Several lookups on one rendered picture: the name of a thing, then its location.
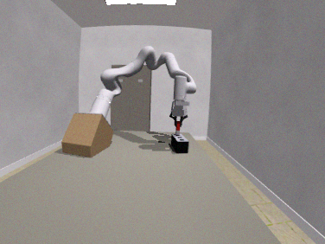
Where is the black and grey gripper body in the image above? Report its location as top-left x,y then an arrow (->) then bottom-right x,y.
171,100 -> 187,117

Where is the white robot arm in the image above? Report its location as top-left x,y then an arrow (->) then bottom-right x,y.
87,46 -> 196,118

